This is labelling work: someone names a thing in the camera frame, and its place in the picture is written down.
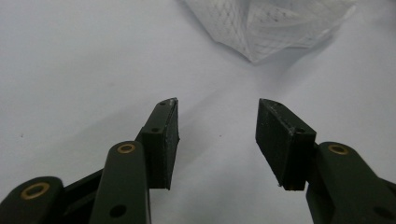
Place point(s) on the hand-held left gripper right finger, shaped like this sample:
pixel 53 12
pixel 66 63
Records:
pixel 280 143

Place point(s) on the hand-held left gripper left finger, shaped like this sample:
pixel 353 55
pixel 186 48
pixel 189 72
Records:
pixel 162 146

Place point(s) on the white mesh laundry bag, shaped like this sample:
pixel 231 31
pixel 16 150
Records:
pixel 264 28

